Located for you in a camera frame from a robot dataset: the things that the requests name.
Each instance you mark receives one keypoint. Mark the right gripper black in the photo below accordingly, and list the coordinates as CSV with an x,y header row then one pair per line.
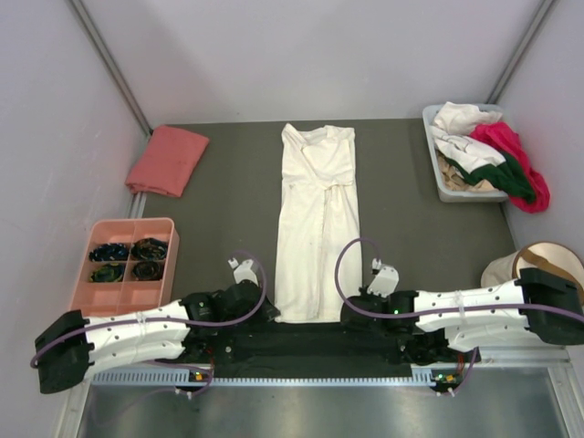
x,y
366,296

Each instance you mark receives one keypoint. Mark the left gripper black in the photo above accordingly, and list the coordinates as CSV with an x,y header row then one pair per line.
x,y
266,313

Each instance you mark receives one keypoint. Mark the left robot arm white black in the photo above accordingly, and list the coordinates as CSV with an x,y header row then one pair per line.
x,y
75,348

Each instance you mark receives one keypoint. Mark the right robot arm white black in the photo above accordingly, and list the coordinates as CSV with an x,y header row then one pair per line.
x,y
434,326

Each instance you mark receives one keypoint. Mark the pink compartment organizer tray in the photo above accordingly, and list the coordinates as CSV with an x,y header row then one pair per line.
x,y
128,266

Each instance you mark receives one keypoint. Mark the grey plastic laundry basket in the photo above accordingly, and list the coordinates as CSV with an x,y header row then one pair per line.
x,y
445,194

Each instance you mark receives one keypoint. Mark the tan garment in basket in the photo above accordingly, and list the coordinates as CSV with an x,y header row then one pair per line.
x,y
455,182

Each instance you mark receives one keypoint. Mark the beige canvas round bag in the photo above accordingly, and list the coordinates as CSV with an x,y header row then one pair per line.
x,y
551,257

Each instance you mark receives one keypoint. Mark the folded salmon pink t shirt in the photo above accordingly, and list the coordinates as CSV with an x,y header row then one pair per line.
x,y
167,163

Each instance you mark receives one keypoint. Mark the white and green t shirt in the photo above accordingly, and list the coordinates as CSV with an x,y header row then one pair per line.
x,y
476,163

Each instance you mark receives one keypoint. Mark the cream t shirt in basket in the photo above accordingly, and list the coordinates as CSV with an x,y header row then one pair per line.
x,y
462,119

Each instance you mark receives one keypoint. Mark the magenta pink t shirt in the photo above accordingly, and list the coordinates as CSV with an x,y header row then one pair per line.
x,y
515,155

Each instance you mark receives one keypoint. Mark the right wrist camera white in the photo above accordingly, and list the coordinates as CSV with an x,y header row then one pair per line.
x,y
385,279

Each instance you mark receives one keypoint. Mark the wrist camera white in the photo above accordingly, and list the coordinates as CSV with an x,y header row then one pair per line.
x,y
244,271
385,279

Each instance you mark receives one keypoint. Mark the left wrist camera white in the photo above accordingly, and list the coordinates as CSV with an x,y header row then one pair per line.
x,y
244,271

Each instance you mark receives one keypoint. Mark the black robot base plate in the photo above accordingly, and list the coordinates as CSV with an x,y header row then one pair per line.
x,y
276,350

